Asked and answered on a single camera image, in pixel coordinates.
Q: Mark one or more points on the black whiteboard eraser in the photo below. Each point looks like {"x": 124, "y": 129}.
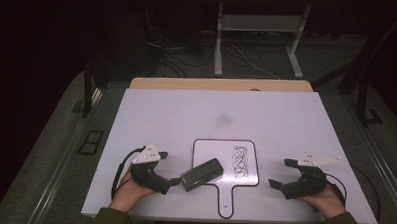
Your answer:
{"x": 202, "y": 174}

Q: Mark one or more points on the black metal stand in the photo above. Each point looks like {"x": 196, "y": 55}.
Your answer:
{"x": 363, "y": 97}

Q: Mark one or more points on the aluminium floor rail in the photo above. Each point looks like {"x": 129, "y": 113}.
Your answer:
{"x": 55, "y": 183}
{"x": 384, "y": 172}

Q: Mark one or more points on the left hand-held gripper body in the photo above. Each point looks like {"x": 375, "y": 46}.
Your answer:
{"x": 149, "y": 178}

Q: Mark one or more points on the black floor socket frame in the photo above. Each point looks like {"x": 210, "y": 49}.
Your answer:
{"x": 85, "y": 148}

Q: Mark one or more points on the person's right hand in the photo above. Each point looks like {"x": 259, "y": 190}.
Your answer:
{"x": 328, "y": 201}

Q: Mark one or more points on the person's left hand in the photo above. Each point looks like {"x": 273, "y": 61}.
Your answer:
{"x": 127, "y": 193}

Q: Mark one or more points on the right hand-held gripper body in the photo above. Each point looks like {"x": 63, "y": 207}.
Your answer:
{"x": 309, "y": 184}

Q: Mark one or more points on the white metal stand frame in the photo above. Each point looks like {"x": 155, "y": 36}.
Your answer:
{"x": 261, "y": 23}

